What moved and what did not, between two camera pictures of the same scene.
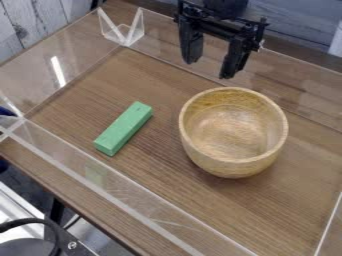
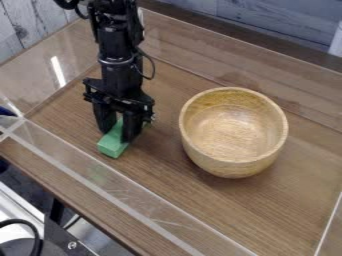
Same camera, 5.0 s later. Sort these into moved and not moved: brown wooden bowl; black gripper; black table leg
Moved: black gripper
Not moved: brown wooden bowl; black table leg
